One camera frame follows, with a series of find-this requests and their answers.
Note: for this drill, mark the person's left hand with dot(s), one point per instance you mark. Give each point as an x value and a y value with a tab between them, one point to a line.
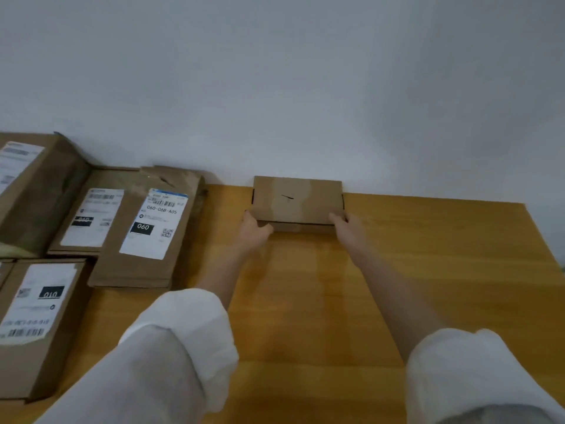
253	231

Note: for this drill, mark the large taped cardboard box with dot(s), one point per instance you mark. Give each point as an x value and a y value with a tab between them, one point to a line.
39	194

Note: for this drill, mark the flat cardboard box blue-edged label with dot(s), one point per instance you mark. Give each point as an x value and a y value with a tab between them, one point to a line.
150	233

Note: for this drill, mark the flat cardboard box white label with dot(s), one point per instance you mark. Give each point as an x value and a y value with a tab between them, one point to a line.
95	216

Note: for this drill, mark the person's right forearm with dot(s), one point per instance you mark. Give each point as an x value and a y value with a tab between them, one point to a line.
393	295

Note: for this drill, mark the tall cardboard box barcode label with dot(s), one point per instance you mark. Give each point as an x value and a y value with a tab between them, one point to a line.
39	322

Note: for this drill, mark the white right shirt sleeve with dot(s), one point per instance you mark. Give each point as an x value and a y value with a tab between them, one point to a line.
472	375

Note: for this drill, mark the white left shirt sleeve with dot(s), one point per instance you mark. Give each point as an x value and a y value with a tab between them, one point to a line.
172	362

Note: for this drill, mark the person's right hand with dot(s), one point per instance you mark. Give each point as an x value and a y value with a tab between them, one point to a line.
351	233

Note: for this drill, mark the white shirt sleeve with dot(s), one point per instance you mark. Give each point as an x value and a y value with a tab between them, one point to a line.
472	375
172	362

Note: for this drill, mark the person's left forearm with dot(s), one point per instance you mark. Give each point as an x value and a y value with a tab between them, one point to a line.
227	273

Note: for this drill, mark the person's left thumb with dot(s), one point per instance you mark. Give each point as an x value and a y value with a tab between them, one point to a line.
266	230

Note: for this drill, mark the person's right fingers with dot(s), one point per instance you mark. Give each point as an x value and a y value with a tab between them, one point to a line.
338	219

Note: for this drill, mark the small plain cardboard box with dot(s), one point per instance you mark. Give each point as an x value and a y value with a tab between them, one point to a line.
295	200

